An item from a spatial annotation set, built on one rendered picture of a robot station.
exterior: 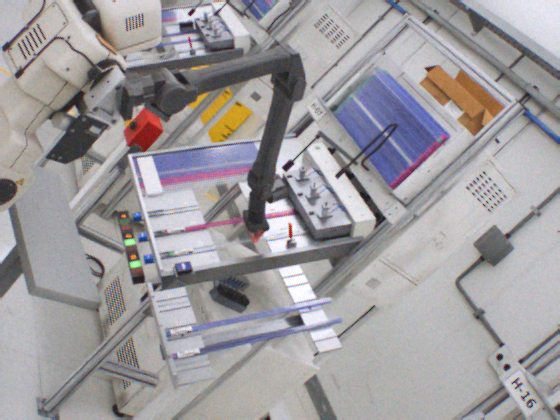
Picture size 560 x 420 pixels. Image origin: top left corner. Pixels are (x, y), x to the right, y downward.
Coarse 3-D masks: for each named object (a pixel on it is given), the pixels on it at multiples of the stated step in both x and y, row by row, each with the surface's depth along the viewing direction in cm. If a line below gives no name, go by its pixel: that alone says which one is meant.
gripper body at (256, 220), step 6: (246, 210) 209; (252, 210) 201; (264, 210) 202; (246, 216) 207; (252, 216) 202; (258, 216) 202; (264, 216) 204; (252, 222) 204; (258, 222) 204; (264, 222) 205; (252, 228) 202; (258, 228) 203; (264, 228) 203
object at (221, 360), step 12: (228, 348) 181; (240, 348) 181; (216, 360) 183; (228, 360) 183; (216, 372) 185; (192, 384) 185; (204, 384) 187; (168, 396) 190; (180, 396) 187; (192, 396) 189; (144, 408) 195; (156, 408) 191; (168, 408) 189; (180, 408) 191
